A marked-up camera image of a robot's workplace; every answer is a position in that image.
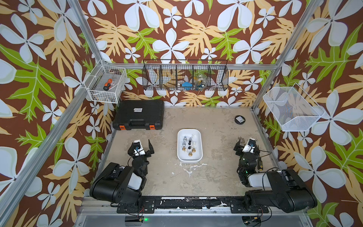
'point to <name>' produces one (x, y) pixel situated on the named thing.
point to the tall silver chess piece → (185, 139)
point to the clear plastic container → (201, 81)
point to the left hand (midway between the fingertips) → (141, 140)
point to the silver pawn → (184, 144)
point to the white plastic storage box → (189, 142)
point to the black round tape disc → (239, 119)
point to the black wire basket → (185, 74)
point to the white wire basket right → (294, 109)
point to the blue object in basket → (187, 85)
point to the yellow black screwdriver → (260, 164)
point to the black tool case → (139, 114)
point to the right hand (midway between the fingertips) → (246, 141)
